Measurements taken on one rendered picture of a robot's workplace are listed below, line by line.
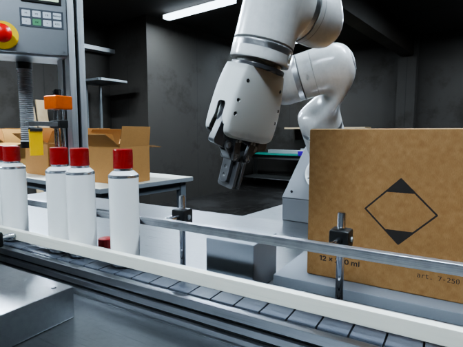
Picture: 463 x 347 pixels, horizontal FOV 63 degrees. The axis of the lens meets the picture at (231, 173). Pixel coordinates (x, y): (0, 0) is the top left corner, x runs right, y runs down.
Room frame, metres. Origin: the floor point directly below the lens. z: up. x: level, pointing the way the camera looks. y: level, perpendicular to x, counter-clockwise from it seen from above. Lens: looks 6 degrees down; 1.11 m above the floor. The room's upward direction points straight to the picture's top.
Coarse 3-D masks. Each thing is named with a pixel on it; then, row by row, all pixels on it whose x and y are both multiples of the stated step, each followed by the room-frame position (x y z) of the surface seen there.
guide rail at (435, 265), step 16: (160, 224) 0.65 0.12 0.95; (176, 224) 0.64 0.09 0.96; (192, 224) 0.62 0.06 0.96; (256, 240) 0.56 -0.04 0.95; (272, 240) 0.55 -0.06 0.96; (288, 240) 0.53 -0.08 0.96; (304, 240) 0.52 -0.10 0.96; (352, 256) 0.49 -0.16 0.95; (368, 256) 0.48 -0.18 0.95; (384, 256) 0.47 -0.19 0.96; (400, 256) 0.46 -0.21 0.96; (416, 256) 0.45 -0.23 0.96; (448, 272) 0.43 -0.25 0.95
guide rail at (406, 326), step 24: (24, 240) 0.74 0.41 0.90; (48, 240) 0.70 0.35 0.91; (120, 264) 0.61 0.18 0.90; (144, 264) 0.58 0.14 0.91; (168, 264) 0.56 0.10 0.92; (216, 288) 0.51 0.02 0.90; (240, 288) 0.49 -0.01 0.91; (264, 288) 0.47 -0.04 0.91; (312, 312) 0.44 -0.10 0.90; (336, 312) 0.43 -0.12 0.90; (360, 312) 0.41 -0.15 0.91; (384, 312) 0.40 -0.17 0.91; (408, 336) 0.39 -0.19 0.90; (432, 336) 0.38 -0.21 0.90; (456, 336) 0.36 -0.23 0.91
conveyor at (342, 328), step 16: (48, 256) 0.70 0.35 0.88; (64, 256) 0.70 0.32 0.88; (112, 272) 0.62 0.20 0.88; (128, 272) 0.62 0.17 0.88; (144, 272) 0.62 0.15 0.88; (176, 288) 0.55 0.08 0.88; (192, 288) 0.55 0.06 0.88; (208, 288) 0.55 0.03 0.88; (240, 304) 0.50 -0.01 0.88; (256, 304) 0.50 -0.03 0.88; (272, 304) 0.50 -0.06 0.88; (288, 320) 0.46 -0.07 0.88; (304, 320) 0.45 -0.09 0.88; (320, 320) 0.46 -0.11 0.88; (336, 320) 0.45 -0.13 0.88; (352, 336) 0.42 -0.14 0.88; (368, 336) 0.42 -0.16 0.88; (384, 336) 0.42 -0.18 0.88; (400, 336) 0.42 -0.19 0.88
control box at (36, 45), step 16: (0, 0) 0.86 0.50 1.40; (16, 0) 0.87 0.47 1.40; (64, 0) 0.91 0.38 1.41; (0, 16) 0.86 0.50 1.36; (16, 16) 0.87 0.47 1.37; (64, 16) 0.91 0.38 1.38; (16, 32) 0.87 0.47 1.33; (32, 32) 0.88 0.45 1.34; (48, 32) 0.90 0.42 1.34; (64, 32) 0.91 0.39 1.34; (0, 48) 0.86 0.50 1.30; (16, 48) 0.87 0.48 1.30; (32, 48) 0.88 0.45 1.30; (48, 48) 0.90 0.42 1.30; (64, 48) 0.91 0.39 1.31
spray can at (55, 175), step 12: (60, 156) 0.73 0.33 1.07; (48, 168) 0.73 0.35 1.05; (60, 168) 0.73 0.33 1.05; (48, 180) 0.72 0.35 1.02; (60, 180) 0.72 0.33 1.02; (48, 192) 0.72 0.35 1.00; (60, 192) 0.72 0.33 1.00; (48, 204) 0.72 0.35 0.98; (60, 204) 0.72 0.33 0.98; (48, 216) 0.72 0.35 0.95; (60, 216) 0.72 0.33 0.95; (48, 228) 0.73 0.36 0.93; (60, 228) 0.72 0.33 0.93; (60, 252) 0.72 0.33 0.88
